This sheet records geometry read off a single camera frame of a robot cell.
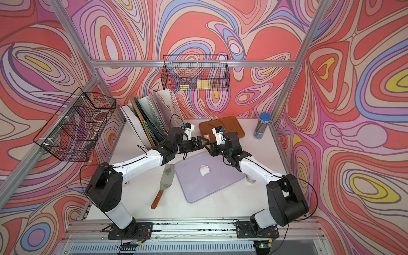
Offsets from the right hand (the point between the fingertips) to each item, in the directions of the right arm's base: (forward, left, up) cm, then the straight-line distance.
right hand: (207, 148), depth 86 cm
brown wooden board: (+6, +32, +16) cm, 36 cm away
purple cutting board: (-14, +7, -16) cm, 23 cm away
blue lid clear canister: (+18, -36, +2) cm, 40 cm away
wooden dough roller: (+4, 0, +6) cm, 7 cm away
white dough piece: (-5, +2, -14) cm, 15 cm away
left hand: (0, 0, +5) cm, 5 cm away
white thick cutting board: (+10, +38, +10) cm, 41 cm away
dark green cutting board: (+9, +27, +2) cm, 29 cm away
